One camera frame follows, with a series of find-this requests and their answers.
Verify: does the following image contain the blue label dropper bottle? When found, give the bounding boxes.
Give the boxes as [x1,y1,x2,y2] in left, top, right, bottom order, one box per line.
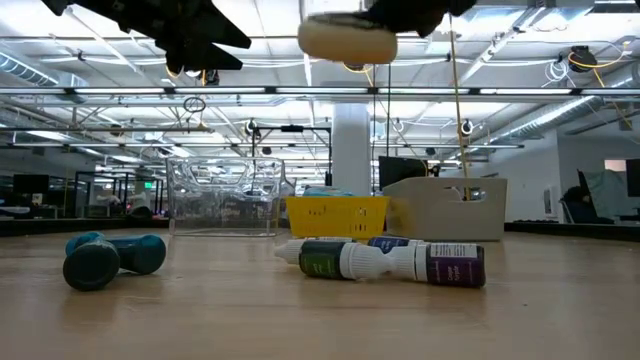
[302,235,427,252]

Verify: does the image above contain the black cable reel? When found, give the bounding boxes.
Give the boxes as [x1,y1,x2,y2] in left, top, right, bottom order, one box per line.
[568,44,596,75]

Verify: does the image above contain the black background rig frame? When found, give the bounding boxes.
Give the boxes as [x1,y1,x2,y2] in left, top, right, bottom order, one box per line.
[251,124,335,189]

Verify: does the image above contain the clear plastic bin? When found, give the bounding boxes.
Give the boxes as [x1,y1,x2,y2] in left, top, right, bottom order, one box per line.
[166,156,297,238]

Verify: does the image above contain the grey plastic bin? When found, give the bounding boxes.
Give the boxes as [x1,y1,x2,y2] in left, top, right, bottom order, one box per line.
[382,175,509,243]

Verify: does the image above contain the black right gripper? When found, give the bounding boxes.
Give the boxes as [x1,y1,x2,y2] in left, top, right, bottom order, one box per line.
[358,0,479,39]

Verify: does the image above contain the yellow cable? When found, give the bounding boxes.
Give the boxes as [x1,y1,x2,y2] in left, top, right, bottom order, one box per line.
[446,13,474,202]

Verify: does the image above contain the white building pillar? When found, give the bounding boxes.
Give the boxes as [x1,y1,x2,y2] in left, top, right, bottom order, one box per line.
[331,101,373,198]

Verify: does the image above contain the chocolate frosted toy donut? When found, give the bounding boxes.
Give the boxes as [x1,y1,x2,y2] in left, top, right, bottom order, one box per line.
[296,13,399,66]

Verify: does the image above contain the yellow plastic basket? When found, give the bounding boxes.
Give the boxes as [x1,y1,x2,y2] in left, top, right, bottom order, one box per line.
[285,195,391,241]

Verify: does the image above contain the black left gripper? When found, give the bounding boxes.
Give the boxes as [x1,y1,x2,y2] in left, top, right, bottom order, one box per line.
[39,0,253,76]

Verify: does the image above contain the black monitor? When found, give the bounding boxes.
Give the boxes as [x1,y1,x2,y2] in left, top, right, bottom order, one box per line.
[377,155,433,193]

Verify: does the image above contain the long ceiling light strip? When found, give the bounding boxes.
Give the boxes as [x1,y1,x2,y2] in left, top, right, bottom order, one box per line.
[0,84,640,99]

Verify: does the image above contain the silver ventilation duct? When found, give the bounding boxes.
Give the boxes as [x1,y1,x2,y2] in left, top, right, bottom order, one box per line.
[487,93,640,145]

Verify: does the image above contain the green label dropper bottle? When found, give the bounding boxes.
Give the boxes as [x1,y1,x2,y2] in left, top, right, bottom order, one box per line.
[273,238,352,282]

